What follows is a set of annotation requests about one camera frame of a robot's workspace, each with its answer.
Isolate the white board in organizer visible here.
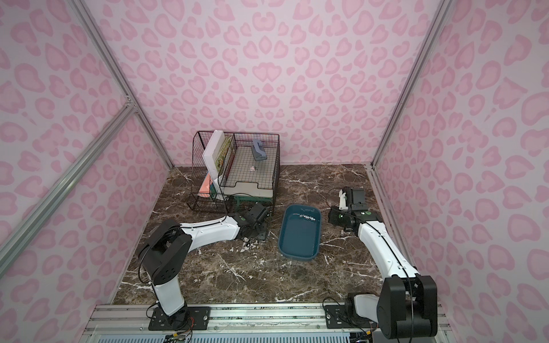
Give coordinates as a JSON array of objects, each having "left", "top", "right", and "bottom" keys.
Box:
[{"left": 202, "top": 130, "right": 225, "bottom": 180}]

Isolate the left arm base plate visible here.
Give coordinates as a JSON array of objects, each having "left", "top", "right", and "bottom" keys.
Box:
[{"left": 148, "top": 306, "right": 211, "bottom": 332}]

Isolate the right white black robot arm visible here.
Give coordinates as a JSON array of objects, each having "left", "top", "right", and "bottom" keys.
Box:
[{"left": 328, "top": 206, "right": 438, "bottom": 340}]

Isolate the right aluminium frame post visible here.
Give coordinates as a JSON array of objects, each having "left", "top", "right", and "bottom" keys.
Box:
[{"left": 371, "top": 0, "right": 456, "bottom": 169}]

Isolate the black wire mesh organizer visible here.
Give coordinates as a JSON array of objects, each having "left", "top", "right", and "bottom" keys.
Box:
[{"left": 187, "top": 130, "right": 280, "bottom": 214}]

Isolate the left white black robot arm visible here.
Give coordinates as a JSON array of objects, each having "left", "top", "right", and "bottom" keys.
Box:
[{"left": 134, "top": 203, "right": 270, "bottom": 324}]

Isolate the teal plastic storage box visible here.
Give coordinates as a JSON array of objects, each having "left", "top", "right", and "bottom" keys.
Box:
[{"left": 278, "top": 204, "right": 323, "bottom": 262}]

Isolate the green illustrated book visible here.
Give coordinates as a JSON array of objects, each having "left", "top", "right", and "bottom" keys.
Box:
[{"left": 214, "top": 135, "right": 233, "bottom": 175}]

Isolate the pink notebook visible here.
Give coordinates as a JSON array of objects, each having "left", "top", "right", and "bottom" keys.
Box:
[{"left": 197, "top": 173, "right": 212, "bottom": 198}]

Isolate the left aluminium frame post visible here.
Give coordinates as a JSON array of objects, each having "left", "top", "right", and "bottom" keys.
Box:
[{"left": 68, "top": 0, "right": 175, "bottom": 169}]

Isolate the aluminium frame post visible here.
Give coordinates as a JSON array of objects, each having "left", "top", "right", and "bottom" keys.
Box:
[
  {"left": 371, "top": 0, "right": 456, "bottom": 169},
  {"left": 68, "top": 0, "right": 175, "bottom": 169}
]

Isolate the diagonal aluminium frame bar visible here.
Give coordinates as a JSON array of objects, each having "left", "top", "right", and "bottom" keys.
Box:
[{"left": 1, "top": 101, "right": 134, "bottom": 275}]

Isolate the aluminium front rail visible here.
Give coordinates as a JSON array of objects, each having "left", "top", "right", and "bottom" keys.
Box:
[{"left": 81, "top": 301, "right": 451, "bottom": 336}]

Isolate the green tray under organizer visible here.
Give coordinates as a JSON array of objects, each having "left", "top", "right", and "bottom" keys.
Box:
[{"left": 231, "top": 193, "right": 275, "bottom": 212}]

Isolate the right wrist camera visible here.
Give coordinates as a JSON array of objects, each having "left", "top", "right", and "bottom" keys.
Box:
[{"left": 338, "top": 187, "right": 369, "bottom": 212}]

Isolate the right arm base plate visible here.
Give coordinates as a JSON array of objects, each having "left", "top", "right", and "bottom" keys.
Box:
[{"left": 323, "top": 304, "right": 378, "bottom": 330}]

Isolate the grey paper tray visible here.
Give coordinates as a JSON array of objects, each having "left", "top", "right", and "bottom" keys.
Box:
[{"left": 222, "top": 147, "right": 277, "bottom": 198}]

